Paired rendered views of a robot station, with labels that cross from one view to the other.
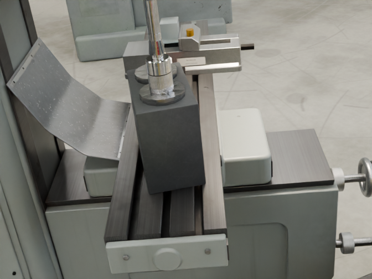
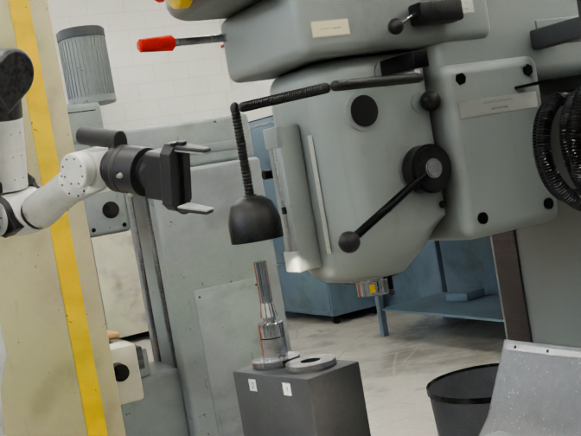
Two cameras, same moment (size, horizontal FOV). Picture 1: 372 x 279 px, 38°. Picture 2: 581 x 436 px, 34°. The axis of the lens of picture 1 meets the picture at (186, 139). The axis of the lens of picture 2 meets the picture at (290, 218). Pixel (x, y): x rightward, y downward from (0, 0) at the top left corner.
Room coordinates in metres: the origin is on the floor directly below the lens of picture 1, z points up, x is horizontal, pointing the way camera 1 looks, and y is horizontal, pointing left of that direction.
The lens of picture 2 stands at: (2.47, -0.82, 1.49)
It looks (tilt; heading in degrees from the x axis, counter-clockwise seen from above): 3 degrees down; 148
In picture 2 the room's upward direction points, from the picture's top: 10 degrees counter-clockwise
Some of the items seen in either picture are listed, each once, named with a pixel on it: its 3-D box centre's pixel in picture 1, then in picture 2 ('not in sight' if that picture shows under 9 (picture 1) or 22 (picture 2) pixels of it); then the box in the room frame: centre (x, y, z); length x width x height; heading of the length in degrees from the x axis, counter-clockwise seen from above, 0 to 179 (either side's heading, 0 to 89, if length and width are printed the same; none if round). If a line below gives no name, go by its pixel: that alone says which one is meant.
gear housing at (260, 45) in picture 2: not in sight; (354, 28); (1.31, 0.07, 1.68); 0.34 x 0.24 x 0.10; 86
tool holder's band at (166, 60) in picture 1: (158, 60); (270, 323); (0.96, 0.04, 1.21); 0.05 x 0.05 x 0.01
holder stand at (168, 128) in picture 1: (164, 122); (301, 413); (1.01, 0.04, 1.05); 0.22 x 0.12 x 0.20; 7
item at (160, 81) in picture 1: (160, 75); (273, 342); (0.96, 0.04, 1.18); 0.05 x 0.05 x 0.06
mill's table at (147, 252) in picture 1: (175, 104); not in sight; (1.37, 0.02, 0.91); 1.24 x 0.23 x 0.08; 176
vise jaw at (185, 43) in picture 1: (189, 36); not in sight; (1.54, -0.05, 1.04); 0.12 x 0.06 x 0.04; 174
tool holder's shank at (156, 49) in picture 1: (153, 29); (264, 291); (0.96, 0.04, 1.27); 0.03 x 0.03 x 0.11
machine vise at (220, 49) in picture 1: (182, 48); not in sight; (1.55, -0.02, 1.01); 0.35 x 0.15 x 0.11; 84
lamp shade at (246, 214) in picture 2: not in sight; (253, 217); (1.35, -0.18, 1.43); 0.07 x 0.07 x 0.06
